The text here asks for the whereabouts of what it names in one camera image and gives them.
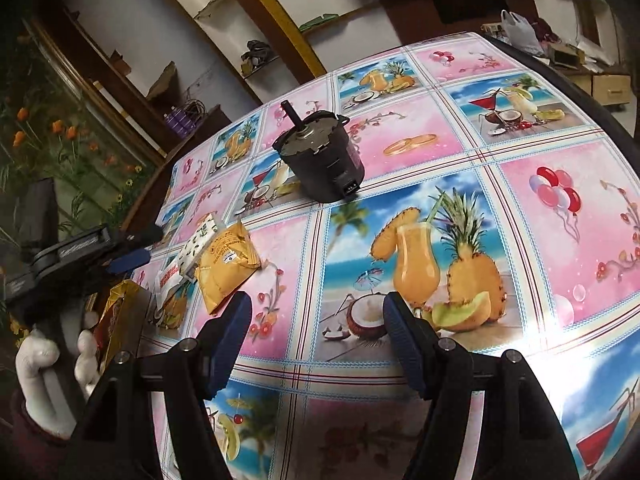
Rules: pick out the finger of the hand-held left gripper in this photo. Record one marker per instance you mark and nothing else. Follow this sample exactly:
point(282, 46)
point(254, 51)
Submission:
point(127, 261)
point(145, 234)

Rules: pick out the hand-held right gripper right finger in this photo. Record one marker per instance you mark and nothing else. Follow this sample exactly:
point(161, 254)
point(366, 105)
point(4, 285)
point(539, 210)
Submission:
point(405, 350)

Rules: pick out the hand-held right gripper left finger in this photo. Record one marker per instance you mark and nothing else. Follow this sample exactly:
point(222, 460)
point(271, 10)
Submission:
point(227, 350)

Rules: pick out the person's left forearm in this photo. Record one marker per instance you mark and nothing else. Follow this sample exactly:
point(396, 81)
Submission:
point(30, 442)

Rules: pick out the person's left hand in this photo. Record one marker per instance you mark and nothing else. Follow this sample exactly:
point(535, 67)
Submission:
point(45, 385)

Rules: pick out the white packet red print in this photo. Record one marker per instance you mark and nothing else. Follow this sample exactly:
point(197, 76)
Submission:
point(167, 280)

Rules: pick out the white dotted tissue pack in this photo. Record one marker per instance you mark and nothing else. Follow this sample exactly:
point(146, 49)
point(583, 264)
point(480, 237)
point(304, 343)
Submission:
point(197, 242)

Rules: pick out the red gold snack packet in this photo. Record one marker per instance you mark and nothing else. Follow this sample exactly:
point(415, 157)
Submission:
point(117, 315)

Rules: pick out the yellow packet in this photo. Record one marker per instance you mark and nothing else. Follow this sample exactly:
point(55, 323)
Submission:
point(225, 265)

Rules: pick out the purple bottle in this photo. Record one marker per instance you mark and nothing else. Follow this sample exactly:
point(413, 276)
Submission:
point(185, 117)
point(174, 121)

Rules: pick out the dark wooden cabinet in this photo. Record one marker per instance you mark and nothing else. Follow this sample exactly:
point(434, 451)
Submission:
point(200, 130)

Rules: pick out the printed plastic tablecloth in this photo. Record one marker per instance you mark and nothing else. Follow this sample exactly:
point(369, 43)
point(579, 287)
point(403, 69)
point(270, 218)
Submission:
point(500, 260)

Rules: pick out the flower painting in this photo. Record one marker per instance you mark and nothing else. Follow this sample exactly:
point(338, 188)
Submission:
point(60, 130)

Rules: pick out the brown cardboard box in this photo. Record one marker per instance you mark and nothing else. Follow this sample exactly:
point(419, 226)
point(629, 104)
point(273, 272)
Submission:
point(165, 82)

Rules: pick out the black electric motor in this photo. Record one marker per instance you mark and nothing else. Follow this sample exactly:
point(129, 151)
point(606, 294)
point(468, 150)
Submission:
point(320, 160)

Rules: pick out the dark grey bundle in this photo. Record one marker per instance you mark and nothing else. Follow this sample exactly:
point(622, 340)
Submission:
point(257, 57)

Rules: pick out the green flat packet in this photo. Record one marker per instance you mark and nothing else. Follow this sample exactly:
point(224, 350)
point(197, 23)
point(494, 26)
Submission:
point(320, 22)

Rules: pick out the light wooden drawer cabinet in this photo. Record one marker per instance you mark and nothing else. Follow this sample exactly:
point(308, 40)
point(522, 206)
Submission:
point(610, 89)

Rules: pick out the open cardboard box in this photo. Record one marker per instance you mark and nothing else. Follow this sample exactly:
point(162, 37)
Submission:
point(565, 55)

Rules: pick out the white plastic bag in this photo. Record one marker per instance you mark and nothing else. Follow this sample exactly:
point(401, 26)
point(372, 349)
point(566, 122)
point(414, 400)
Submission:
point(520, 32)

